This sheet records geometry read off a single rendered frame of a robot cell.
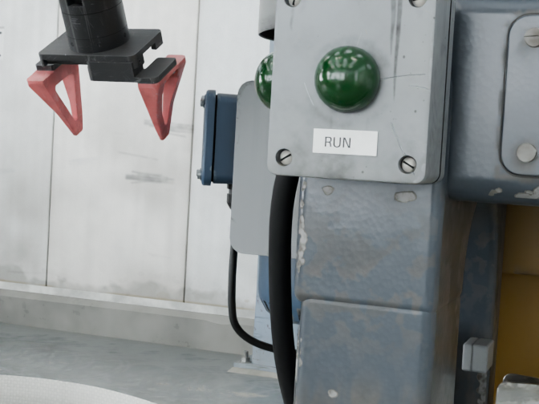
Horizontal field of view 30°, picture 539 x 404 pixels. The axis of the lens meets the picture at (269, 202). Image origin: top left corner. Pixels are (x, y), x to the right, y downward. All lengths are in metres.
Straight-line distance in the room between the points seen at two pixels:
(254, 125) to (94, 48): 0.16
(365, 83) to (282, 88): 0.04
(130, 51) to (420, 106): 0.52
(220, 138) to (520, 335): 0.35
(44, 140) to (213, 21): 1.41
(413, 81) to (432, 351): 0.14
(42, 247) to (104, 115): 0.98
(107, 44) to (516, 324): 0.44
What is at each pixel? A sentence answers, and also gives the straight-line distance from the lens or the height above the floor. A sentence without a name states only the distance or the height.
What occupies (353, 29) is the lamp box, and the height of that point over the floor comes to 1.31.
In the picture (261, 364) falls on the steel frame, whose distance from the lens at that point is 5.68.
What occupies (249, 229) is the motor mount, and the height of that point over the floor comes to 1.18.
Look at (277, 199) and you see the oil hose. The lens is 0.53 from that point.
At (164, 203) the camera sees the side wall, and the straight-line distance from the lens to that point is 6.32.
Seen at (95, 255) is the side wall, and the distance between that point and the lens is 6.58.
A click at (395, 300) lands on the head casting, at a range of 0.50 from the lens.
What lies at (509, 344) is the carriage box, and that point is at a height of 1.11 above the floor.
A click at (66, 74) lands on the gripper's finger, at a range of 1.02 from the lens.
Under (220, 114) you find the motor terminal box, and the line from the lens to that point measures 0.96.
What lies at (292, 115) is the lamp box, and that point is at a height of 1.27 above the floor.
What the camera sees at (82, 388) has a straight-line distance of 0.85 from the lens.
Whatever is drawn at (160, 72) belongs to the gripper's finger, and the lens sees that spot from 0.93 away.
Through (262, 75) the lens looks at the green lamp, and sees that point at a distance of 0.48.
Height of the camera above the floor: 1.25
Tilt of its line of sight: 3 degrees down
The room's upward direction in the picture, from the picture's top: 3 degrees clockwise
